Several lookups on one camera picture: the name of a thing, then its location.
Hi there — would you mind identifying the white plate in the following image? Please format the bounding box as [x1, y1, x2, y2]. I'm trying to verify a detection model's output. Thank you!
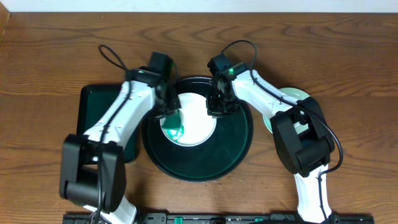
[159, 93, 216, 147]

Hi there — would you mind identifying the green scrubbing sponge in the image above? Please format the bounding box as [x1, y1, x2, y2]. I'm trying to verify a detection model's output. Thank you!
[161, 110, 184, 140]

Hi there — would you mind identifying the light green plate front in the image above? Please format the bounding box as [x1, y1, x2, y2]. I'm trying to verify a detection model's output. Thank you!
[263, 88, 309, 134]

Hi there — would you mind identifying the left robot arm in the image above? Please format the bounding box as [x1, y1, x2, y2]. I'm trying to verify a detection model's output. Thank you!
[59, 52, 180, 223]

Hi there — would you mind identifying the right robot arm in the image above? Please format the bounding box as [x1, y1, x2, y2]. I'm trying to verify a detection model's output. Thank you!
[206, 53, 335, 223]

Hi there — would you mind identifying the round black tray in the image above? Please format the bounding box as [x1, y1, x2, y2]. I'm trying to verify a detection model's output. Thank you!
[141, 77, 254, 183]

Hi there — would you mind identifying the rectangular black tray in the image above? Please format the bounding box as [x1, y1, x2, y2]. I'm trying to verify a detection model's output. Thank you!
[76, 83, 139, 164]

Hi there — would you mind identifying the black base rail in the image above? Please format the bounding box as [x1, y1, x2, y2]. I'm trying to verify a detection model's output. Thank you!
[62, 212, 376, 224]

